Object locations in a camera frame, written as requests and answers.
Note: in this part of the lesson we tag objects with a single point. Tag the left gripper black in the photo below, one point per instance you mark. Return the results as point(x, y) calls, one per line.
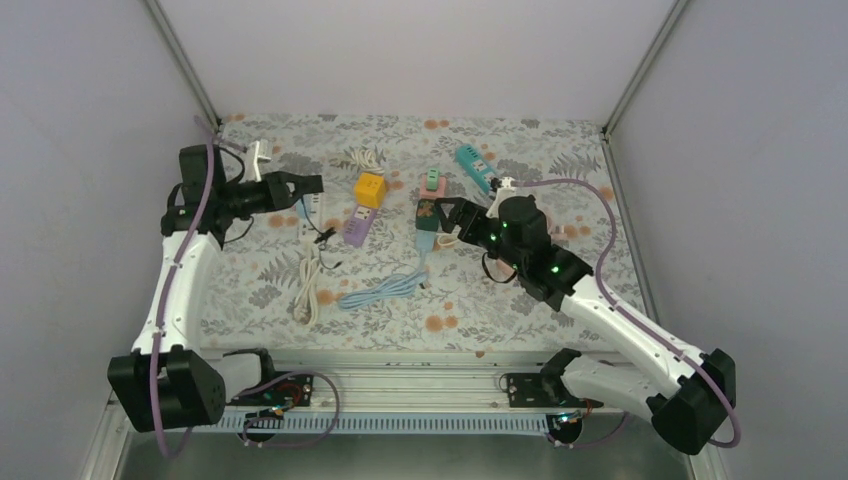
point(277, 193)

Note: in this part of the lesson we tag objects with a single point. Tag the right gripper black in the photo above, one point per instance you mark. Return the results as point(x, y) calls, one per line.
point(470, 211)

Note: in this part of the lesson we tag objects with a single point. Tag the dark green cube socket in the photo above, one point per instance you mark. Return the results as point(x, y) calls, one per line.
point(426, 216)

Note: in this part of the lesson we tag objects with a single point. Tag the small green plug adapter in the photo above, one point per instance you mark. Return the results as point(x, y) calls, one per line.
point(433, 180)

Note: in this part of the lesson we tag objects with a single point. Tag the black charger with cable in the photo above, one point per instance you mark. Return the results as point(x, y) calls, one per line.
point(321, 242)

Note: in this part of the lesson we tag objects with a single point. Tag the yellow cube power socket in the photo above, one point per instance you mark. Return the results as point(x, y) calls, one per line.
point(370, 190)

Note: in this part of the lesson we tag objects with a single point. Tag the pink cube power socket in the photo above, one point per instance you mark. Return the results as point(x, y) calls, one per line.
point(438, 192)

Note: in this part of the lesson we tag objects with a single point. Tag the pink round power socket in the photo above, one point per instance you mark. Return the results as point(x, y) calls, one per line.
point(506, 271)

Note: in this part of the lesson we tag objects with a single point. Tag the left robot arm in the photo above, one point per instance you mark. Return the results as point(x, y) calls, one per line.
point(164, 382)

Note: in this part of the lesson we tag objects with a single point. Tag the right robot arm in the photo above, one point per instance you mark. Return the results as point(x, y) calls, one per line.
point(684, 392)

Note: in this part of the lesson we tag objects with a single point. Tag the white power strip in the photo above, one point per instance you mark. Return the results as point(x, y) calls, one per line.
point(316, 203)

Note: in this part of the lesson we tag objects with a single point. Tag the purple usb power strip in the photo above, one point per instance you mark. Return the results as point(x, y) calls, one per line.
point(358, 225)

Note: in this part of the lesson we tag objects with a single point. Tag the teal power strip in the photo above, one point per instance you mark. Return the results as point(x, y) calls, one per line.
point(476, 167)

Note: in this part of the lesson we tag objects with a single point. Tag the floral table cloth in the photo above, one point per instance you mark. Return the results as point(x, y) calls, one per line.
point(384, 296)

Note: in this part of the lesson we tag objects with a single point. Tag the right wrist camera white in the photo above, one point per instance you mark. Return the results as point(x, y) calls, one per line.
point(503, 189)

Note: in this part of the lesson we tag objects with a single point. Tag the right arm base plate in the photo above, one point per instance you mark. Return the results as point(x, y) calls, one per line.
point(534, 390)

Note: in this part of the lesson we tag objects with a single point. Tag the aluminium rail frame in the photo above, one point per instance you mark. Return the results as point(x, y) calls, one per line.
point(454, 383)

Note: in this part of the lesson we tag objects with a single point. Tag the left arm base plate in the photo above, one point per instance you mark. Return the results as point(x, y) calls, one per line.
point(292, 392)

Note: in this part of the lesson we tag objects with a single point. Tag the light blue cable duct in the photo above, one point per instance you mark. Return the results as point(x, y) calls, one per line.
point(405, 423)

